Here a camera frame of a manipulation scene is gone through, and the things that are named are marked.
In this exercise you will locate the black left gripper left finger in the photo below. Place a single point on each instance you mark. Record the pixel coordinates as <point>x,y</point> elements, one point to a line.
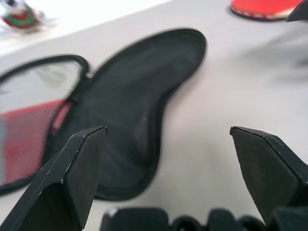
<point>60,183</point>

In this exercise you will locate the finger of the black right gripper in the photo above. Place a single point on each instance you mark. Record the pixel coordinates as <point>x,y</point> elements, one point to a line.
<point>300,13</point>

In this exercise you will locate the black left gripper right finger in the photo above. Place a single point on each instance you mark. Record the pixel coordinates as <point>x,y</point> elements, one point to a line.
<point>269,173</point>

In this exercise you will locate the red table tennis paddle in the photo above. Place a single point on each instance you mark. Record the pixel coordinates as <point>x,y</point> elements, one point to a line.
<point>260,7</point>

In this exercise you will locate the red black mesh pouch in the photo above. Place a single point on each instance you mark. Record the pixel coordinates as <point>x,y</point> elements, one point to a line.
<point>134,96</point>

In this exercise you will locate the white plush dog toy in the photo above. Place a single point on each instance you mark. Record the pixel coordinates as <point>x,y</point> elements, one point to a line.
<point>19,16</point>

